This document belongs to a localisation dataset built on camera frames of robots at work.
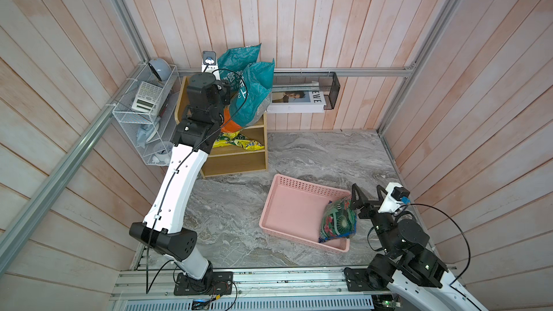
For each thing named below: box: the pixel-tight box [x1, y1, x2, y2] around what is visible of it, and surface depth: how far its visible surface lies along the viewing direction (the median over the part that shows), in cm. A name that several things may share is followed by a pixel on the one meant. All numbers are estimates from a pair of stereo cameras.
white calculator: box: [131, 81, 163, 116], surface depth 77 cm
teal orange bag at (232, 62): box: [217, 43, 262, 94], surface depth 67 cm
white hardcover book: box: [266, 90, 327, 114], surface depth 95 cm
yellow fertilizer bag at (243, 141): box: [231, 133, 265, 152], surface depth 90 cm
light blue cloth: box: [136, 117, 161, 149], surface depth 83 cm
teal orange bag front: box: [221, 58, 276, 134], surface depth 63 cm
